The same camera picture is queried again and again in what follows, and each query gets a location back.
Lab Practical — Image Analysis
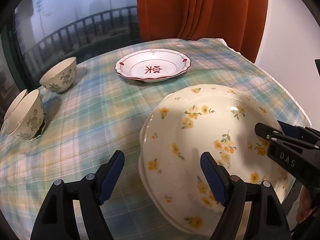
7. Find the person's right hand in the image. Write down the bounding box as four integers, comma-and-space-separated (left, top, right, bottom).
296, 186, 313, 224

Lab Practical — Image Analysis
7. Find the white red-rimmed plate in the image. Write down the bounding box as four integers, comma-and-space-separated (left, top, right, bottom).
114, 49, 191, 83

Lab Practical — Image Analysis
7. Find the plaid tablecloth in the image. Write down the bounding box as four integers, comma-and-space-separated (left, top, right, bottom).
1, 38, 311, 239

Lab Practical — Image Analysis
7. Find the orange curtain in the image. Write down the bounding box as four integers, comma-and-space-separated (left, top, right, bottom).
137, 0, 268, 62

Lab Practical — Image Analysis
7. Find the floral bowl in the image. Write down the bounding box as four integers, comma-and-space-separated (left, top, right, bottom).
4, 89, 28, 121
5, 89, 44, 140
39, 57, 76, 93

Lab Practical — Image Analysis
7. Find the cream yellow-flowered plate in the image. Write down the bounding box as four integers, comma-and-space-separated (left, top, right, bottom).
138, 84, 294, 237

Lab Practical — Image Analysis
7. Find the green window frame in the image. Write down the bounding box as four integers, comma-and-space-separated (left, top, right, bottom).
1, 17, 36, 92

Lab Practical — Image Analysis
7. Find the balcony railing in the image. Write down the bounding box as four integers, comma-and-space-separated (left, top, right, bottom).
22, 5, 140, 68

